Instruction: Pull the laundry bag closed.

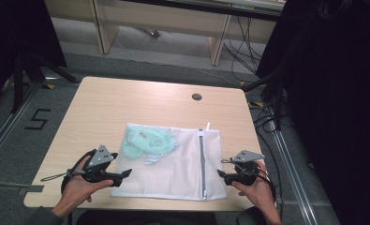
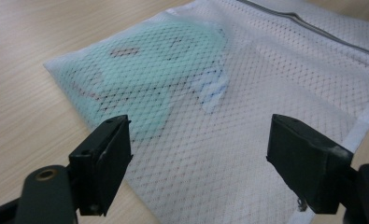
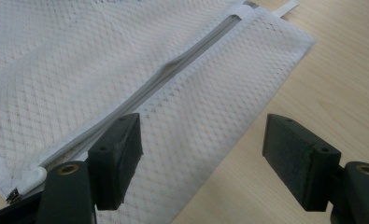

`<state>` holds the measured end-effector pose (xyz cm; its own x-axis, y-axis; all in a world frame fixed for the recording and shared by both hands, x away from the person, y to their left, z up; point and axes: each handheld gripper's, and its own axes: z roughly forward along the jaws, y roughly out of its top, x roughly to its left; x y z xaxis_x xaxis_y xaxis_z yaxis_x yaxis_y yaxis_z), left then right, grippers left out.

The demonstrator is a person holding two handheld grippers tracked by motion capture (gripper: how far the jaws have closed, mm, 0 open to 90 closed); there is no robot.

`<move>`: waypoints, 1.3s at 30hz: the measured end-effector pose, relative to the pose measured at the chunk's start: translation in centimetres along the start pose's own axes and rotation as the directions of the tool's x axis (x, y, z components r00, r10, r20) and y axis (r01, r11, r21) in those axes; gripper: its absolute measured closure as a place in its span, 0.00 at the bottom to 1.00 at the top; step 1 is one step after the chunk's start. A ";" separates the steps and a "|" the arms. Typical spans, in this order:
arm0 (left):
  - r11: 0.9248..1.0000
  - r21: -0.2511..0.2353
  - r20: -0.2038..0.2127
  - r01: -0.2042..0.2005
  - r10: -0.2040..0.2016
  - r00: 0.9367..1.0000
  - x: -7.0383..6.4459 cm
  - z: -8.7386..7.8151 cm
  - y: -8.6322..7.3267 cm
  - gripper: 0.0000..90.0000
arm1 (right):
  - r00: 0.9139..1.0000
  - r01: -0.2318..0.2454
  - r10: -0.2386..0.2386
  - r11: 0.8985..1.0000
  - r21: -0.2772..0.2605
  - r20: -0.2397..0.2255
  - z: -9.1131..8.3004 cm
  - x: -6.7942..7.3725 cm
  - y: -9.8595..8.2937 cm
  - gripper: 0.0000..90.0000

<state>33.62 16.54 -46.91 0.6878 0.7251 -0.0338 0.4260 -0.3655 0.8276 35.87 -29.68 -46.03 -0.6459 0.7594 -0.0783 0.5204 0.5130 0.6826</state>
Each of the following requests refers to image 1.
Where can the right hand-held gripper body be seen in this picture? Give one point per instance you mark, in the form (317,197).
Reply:
(245,167)

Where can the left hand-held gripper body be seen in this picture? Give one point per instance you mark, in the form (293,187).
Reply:
(100,157)

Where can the white mesh laundry bag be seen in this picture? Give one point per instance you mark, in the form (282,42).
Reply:
(179,168)

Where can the person's right hand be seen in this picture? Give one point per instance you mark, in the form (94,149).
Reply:
(257,190)

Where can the person's left hand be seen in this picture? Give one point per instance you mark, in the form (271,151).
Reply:
(79,187)

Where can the light blue striped cloth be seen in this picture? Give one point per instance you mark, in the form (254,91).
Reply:
(151,160)

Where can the mint green garment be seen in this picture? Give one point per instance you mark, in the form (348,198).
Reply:
(146,140)

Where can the person's dark clothing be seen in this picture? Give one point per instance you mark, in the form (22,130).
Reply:
(142,218)

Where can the grey tape strip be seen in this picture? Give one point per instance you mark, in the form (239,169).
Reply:
(31,189)

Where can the black tripod stand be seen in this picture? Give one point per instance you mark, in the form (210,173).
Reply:
(274,97)
(26,78)

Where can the grey table grommet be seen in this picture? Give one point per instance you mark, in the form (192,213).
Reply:
(197,97)

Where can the black curtain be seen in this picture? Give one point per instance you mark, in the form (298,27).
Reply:
(14,34)
(335,109)

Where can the dark metal object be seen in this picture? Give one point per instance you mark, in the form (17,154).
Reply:
(151,32)

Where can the light wooden desk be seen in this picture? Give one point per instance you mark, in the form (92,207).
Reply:
(160,18)

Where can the metal floor rail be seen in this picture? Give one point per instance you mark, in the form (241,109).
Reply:
(7,125)
(293,175)

